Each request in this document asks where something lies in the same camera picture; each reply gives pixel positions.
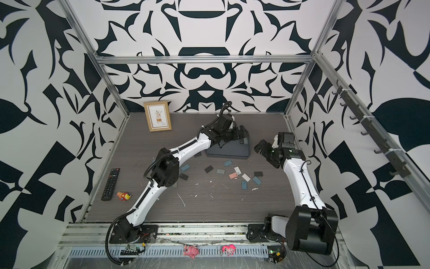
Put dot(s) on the blue eraser centre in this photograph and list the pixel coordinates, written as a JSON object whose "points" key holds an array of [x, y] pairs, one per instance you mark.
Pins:
{"points": [[244, 185]]}

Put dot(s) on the wooden picture frame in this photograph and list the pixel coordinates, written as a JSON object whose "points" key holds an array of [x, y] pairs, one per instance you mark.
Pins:
{"points": [[158, 116]]}

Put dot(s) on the black remote control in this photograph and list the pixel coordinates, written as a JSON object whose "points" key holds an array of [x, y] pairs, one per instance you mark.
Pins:
{"points": [[110, 184]]}

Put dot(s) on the small red yellow toy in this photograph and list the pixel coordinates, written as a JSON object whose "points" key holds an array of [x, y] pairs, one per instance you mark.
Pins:
{"points": [[123, 196]]}

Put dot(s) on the white eraser lower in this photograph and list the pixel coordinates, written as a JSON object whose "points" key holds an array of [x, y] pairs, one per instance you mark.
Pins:
{"points": [[246, 177]]}

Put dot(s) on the blue eraser left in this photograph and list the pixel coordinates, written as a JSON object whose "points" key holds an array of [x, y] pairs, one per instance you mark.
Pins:
{"points": [[185, 167]]}

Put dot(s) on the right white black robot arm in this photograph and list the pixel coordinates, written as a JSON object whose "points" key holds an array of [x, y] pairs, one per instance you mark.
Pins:
{"points": [[312, 226]]}

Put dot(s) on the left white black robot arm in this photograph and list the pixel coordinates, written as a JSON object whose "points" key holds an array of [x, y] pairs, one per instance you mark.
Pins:
{"points": [[164, 172]]}

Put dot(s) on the pink eraser centre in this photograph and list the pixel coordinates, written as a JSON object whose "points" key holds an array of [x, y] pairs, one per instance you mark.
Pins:
{"points": [[233, 175]]}

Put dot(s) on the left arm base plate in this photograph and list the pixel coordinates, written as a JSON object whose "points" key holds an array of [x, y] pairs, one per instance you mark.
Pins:
{"points": [[134, 235]]}

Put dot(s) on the blue eraser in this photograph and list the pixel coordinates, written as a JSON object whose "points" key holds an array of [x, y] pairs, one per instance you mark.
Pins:
{"points": [[244, 185], [185, 167]]}

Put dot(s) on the dark grey storage box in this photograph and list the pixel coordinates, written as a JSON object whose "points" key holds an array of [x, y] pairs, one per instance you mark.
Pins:
{"points": [[235, 149]]}

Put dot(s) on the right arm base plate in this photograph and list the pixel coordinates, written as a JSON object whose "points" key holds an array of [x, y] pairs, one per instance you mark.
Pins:
{"points": [[259, 233]]}

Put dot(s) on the pink pig toy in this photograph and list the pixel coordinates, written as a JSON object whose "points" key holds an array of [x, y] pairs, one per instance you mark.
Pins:
{"points": [[191, 251]]}

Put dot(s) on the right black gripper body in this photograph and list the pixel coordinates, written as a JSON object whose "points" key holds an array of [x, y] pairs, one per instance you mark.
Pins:
{"points": [[270, 152]]}

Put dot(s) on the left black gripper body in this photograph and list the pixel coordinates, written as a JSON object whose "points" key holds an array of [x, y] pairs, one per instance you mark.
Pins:
{"points": [[233, 135]]}

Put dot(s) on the wall hook rail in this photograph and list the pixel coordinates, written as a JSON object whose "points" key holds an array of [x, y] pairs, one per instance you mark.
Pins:
{"points": [[373, 128]]}

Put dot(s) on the white eraser upper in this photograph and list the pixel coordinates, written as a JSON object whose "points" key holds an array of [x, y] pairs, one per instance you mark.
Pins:
{"points": [[237, 170]]}

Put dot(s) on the white eraser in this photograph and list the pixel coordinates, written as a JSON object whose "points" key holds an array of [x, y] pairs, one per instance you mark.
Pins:
{"points": [[246, 177], [237, 170]]}

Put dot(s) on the pink clip toy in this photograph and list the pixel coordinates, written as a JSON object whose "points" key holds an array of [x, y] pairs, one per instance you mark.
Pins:
{"points": [[228, 250]]}

